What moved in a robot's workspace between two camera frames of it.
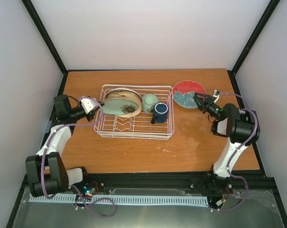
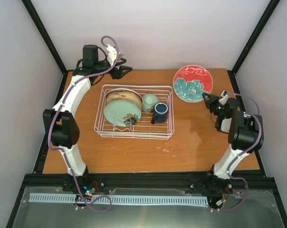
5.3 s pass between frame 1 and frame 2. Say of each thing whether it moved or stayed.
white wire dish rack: stayed
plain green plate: moved
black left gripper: moved
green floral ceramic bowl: stayed
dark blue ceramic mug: stayed
